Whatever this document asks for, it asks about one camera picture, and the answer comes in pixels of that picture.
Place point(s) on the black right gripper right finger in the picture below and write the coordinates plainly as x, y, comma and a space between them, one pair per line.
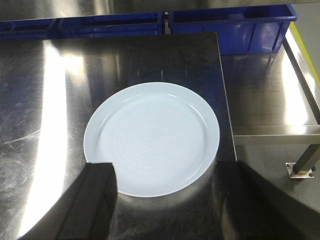
252, 208

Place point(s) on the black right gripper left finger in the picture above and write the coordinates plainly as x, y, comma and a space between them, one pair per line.
85, 209

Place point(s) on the light blue plate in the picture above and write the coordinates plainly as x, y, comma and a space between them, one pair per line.
160, 137

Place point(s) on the lower stainless steel rack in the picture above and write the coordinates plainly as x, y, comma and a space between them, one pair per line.
274, 99

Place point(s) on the blue bin behind table right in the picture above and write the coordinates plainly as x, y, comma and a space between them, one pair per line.
240, 30

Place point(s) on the blue bin behind table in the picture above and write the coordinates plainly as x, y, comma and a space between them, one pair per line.
135, 24
240, 30

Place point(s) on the blue bin behind table middle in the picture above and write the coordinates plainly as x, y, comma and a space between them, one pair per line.
135, 24

